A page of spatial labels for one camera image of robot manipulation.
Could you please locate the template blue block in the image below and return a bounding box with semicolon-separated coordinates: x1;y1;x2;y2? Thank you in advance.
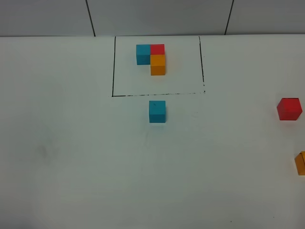
136;44;151;65

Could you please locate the template red block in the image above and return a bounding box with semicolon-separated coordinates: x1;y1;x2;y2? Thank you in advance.
150;44;165;55

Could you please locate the template orange block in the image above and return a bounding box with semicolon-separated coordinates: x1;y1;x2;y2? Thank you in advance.
150;54;166;75

